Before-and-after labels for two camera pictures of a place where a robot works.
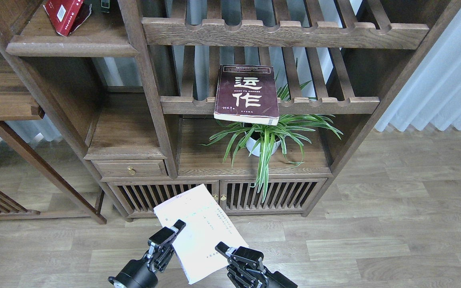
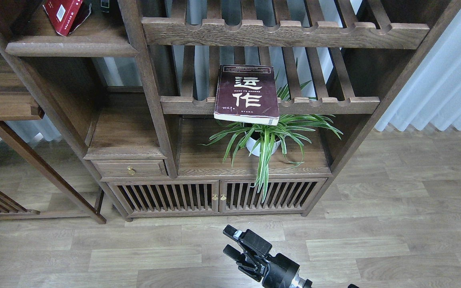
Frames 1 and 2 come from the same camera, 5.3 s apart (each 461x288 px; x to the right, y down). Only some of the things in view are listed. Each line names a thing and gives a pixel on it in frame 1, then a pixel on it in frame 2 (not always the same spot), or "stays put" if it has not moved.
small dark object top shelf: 105,5 stays put
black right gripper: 248,270 -> 274,271
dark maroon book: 247,93 stays put
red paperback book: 67,15 stays put
